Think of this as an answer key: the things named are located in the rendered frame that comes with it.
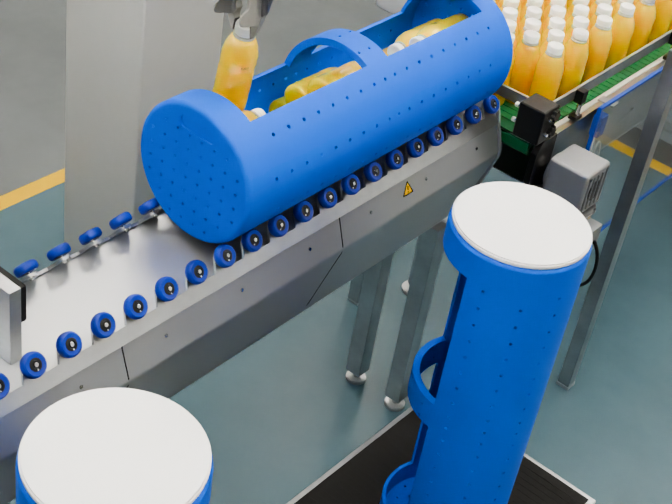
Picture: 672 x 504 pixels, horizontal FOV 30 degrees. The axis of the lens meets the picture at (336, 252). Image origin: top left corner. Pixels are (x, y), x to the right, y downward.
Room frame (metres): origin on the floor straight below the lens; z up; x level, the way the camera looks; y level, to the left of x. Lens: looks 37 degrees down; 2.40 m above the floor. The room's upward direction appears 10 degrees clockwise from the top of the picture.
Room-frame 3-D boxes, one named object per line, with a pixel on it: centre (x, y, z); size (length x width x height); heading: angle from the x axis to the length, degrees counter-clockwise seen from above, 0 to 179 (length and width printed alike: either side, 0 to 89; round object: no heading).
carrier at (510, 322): (2.03, -0.35, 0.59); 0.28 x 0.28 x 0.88
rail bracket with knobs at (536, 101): (2.58, -0.40, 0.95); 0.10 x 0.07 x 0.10; 56
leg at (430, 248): (2.56, -0.23, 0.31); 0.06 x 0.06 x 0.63; 56
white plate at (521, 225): (2.03, -0.35, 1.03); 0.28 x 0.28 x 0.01
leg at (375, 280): (2.63, -0.12, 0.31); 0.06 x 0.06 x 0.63; 56
